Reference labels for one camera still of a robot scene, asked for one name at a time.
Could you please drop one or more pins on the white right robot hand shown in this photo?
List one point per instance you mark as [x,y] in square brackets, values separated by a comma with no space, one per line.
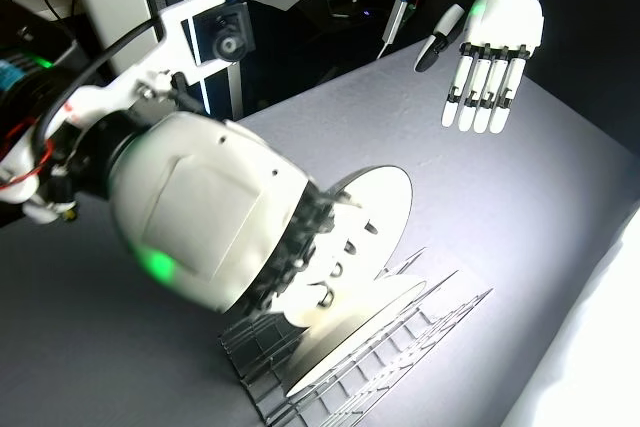
[200,207]

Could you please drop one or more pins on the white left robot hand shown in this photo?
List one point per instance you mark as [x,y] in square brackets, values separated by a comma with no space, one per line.
[505,22]

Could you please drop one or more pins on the white plate with black rim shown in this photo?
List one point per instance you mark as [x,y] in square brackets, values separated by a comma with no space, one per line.
[385,197]
[350,347]

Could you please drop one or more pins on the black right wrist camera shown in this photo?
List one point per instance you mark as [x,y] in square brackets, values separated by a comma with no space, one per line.
[227,42]

